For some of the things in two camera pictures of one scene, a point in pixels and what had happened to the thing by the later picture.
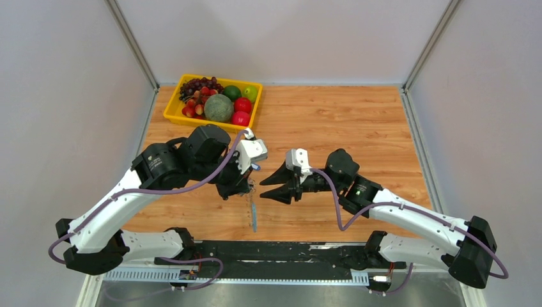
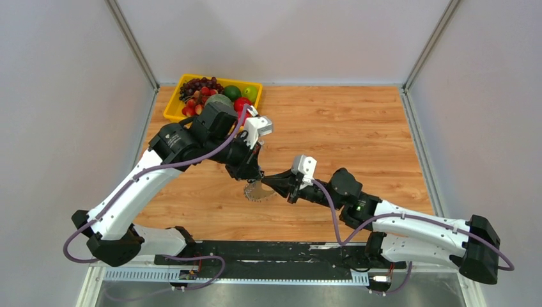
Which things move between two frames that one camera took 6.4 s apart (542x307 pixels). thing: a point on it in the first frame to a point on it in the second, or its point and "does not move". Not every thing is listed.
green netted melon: [218, 107] does not move
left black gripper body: [229, 177] to [240, 156]
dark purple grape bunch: [188, 87] does not move
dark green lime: [232, 92] does not move
